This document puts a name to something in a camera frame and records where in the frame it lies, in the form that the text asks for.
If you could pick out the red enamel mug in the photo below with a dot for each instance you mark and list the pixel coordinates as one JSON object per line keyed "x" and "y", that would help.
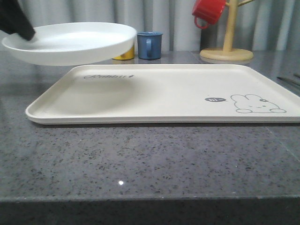
{"x": 207, "y": 10}

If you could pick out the silver metal fork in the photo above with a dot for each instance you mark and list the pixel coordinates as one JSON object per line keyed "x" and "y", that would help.
{"x": 288, "y": 80}

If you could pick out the cream rabbit serving tray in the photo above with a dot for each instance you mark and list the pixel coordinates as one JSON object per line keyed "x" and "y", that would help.
{"x": 170, "y": 93}

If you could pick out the yellow enamel mug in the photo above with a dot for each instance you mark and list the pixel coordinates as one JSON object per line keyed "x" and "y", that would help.
{"x": 130, "y": 54}

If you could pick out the white round plate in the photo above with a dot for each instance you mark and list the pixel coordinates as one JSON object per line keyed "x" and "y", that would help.
{"x": 69, "y": 44}

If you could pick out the grey pleated curtain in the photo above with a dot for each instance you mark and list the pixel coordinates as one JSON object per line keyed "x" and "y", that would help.
{"x": 260, "y": 25}

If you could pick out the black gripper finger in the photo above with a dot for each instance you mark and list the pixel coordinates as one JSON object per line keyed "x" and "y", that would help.
{"x": 13, "y": 20}

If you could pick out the blue enamel mug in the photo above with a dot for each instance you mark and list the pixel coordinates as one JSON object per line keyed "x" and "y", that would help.
{"x": 149, "y": 45}

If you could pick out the wooden mug tree stand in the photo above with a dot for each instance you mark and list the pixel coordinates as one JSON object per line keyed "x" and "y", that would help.
{"x": 227, "y": 52}

